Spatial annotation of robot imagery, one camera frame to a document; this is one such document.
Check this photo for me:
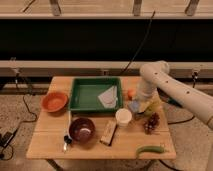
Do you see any blue sponge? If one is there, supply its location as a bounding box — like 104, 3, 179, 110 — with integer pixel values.
128, 101, 139, 113

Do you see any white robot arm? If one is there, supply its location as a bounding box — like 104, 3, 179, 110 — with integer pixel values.
136, 61, 213, 131

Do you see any purple bowl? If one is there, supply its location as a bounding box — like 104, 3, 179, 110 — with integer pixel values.
69, 118, 95, 144

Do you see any orange bowl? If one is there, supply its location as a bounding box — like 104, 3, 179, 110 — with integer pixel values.
41, 91, 68, 113

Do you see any white folded cloth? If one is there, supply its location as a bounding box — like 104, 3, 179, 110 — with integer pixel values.
98, 86, 118, 108

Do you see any green plastic tray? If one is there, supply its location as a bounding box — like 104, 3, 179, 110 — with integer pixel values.
69, 77, 123, 113

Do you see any orange fruit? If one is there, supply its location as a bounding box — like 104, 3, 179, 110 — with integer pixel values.
127, 89, 136, 100

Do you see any white cup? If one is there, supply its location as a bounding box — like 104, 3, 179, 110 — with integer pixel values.
115, 108, 132, 126

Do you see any wooden block brush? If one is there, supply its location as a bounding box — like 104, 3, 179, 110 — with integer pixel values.
100, 120, 117, 146

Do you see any yellow-green toy fruit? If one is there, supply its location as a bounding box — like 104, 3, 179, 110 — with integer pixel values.
144, 101, 162, 116

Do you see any brown grape bunch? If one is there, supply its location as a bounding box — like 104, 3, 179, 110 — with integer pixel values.
143, 113, 160, 134

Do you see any green cucumber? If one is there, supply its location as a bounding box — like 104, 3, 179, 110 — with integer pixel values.
136, 146, 165, 158

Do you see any black power adapter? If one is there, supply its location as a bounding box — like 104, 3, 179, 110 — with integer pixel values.
0, 132, 13, 148

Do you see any white handled spoon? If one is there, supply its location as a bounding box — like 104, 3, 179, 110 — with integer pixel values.
63, 111, 72, 153

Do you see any black hanging cable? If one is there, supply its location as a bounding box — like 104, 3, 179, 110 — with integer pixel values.
119, 10, 157, 76

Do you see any black floor cable left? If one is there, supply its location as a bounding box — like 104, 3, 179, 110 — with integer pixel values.
0, 71, 38, 160

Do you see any black floor cable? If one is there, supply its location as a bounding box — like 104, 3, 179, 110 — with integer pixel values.
0, 71, 38, 160
167, 114, 196, 126

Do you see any black floor cable right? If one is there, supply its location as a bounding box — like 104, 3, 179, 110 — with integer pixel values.
167, 114, 196, 126

